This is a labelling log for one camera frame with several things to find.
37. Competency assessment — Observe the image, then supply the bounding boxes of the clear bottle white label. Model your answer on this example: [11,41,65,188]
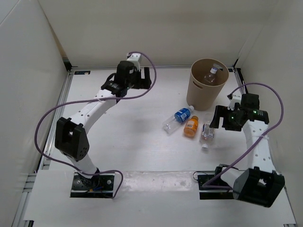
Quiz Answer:
[200,120,215,152]

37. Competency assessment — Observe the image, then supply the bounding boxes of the orange plastic bottle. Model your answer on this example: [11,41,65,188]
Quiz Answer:
[183,115,199,138]

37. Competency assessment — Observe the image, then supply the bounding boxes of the blue label plastic bottle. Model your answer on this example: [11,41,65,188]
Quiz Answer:
[162,105,194,135]

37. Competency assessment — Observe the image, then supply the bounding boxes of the clear plastic bottle white cap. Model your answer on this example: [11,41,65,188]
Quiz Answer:
[204,67,218,84]

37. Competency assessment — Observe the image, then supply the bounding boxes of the brown round bin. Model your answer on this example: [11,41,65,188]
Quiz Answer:
[187,58,229,111]

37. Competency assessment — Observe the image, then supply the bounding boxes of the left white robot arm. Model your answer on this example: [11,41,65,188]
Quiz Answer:
[55,61,152,189]

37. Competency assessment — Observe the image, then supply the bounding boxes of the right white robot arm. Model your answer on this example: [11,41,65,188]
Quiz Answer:
[203,94,285,208]

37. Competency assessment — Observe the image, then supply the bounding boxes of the blue sticker label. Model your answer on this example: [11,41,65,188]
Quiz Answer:
[74,71,90,75]

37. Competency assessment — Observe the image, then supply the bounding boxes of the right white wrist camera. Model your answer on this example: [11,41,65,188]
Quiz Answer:
[227,94,241,111]

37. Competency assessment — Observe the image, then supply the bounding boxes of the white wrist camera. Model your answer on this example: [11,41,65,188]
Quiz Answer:
[126,52,142,71]
[227,94,241,111]

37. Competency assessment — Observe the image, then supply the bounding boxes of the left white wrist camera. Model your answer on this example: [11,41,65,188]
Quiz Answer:
[126,52,142,71]

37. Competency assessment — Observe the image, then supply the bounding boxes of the right black frame rail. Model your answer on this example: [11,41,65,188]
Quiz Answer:
[234,68,249,94]

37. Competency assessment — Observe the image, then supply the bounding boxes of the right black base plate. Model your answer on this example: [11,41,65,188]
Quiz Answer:
[193,171,233,200]

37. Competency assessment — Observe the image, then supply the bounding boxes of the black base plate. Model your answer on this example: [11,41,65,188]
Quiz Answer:
[193,171,233,200]
[70,173,115,199]

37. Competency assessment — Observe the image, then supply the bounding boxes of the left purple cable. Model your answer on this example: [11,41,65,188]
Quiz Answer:
[35,51,158,199]

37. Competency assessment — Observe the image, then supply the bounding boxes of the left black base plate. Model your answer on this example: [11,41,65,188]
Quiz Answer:
[70,173,115,199]

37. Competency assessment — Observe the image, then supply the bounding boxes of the left aluminium frame rail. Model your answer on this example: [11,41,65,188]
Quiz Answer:
[34,69,73,173]

